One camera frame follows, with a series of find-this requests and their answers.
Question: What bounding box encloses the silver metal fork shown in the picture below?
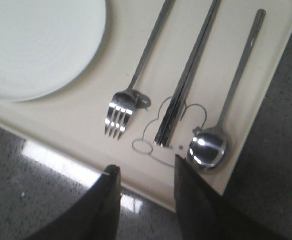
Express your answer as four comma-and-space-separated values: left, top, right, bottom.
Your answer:
104, 0, 174, 139

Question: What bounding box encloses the silver metal spoon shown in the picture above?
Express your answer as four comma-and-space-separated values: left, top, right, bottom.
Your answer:
186, 8, 266, 171

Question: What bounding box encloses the cream rabbit print tray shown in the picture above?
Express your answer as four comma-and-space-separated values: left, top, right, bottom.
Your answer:
0, 0, 292, 210

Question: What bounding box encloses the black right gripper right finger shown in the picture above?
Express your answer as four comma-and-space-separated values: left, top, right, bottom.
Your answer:
174, 155, 285, 240

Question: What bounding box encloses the white round plate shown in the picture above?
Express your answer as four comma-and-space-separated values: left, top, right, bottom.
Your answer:
0, 0, 106, 101

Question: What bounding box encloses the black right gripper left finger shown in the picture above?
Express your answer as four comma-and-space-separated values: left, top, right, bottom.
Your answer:
30, 164, 121, 240

